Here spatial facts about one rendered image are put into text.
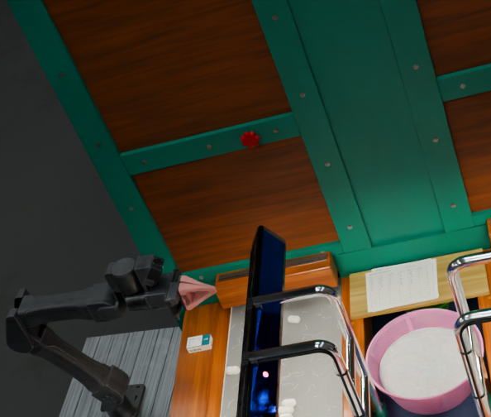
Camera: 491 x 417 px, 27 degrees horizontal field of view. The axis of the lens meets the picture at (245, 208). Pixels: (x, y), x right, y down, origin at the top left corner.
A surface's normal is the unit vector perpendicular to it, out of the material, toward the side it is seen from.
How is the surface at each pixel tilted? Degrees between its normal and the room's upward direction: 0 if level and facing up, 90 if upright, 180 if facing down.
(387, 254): 90
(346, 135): 90
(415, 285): 0
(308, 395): 0
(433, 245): 90
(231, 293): 90
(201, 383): 0
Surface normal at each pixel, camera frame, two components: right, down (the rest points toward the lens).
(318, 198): -0.07, 0.64
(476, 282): -0.32, -0.74
